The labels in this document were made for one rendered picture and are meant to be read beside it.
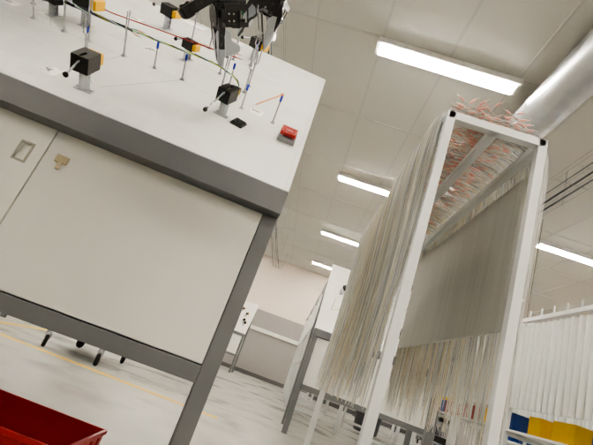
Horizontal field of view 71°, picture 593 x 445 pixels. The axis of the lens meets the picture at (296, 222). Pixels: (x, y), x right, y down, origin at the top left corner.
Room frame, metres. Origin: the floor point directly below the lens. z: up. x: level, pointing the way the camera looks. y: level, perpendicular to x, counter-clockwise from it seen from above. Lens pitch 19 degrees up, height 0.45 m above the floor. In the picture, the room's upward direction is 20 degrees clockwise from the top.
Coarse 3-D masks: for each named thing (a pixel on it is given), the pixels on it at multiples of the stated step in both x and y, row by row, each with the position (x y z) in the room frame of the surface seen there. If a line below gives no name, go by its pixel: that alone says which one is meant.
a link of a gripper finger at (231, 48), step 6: (228, 30) 0.85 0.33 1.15; (216, 36) 0.86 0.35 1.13; (228, 36) 0.86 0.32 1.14; (216, 42) 0.88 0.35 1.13; (228, 42) 0.87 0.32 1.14; (234, 42) 0.88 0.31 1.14; (228, 48) 0.88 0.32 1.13; (234, 48) 0.89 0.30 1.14; (240, 48) 0.89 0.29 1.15; (222, 54) 0.89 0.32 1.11; (228, 54) 0.89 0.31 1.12; (234, 54) 0.90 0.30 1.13; (222, 60) 0.90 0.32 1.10; (222, 66) 0.92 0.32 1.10
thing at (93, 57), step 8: (72, 56) 0.90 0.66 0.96; (80, 56) 0.90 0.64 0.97; (88, 56) 0.91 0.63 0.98; (96, 56) 0.92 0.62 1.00; (72, 64) 0.92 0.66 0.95; (80, 64) 0.92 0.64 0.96; (88, 64) 0.91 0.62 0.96; (96, 64) 0.94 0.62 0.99; (64, 72) 0.89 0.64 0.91; (80, 72) 0.93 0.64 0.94; (88, 72) 0.93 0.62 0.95; (80, 80) 0.97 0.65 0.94; (88, 80) 0.98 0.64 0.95; (80, 88) 0.99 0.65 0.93; (88, 88) 1.00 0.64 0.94
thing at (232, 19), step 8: (224, 0) 0.81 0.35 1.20; (232, 0) 0.81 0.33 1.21; (240, 0) 0.81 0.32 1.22; (216, 8) 0.81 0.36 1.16; (224, 8) 0.81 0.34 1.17; (232, 8) 0.81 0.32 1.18; (240, 8) 0.81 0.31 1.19; (216, 16) 0.81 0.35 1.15; (224, 16) 0.82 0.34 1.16; (232, 16) 0.83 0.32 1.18; (240, 16) 0.83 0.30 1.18; (248, 16) 0.83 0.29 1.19; (216, 24) 0.83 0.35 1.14; (232, 24) 0.84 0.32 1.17; (240, 24) 0.84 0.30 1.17; (248, 24) 0.84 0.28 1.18
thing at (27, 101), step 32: (0, 96) 0.93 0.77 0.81; (32, 96) 0.94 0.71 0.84; (64, 128) 0.96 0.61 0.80; (96, 128) 0.95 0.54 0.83; (128, 128) 0.96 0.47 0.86; (160, 160) 0.97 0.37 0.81; (192, 160) 0.97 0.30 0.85; (224, 192) 0.99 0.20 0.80; (256, 192) 0.99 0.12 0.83; (288, 192) 1.00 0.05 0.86
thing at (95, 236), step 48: (48, 192) 0.99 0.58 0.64; (96, 192) 1.00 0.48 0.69; (144, 192) 1.01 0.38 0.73; (192, 192) 1.02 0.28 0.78; (0, 240) 0.98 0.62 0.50; (48, 240) 0.99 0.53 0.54; (96, 240) 1.00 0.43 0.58; (144, 240) 1.01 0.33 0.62; (192, 240) 1.02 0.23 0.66; (240, 240) 1.03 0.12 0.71; (0, 288) 0.99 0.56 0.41; (48, 288) 1.00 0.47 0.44; (96, 288) 1.01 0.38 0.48; (144, 288) 1.02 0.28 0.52; (192, 288) 1.03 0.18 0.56; (144, 336) 1.02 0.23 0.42; (192, 336) 1.03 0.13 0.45
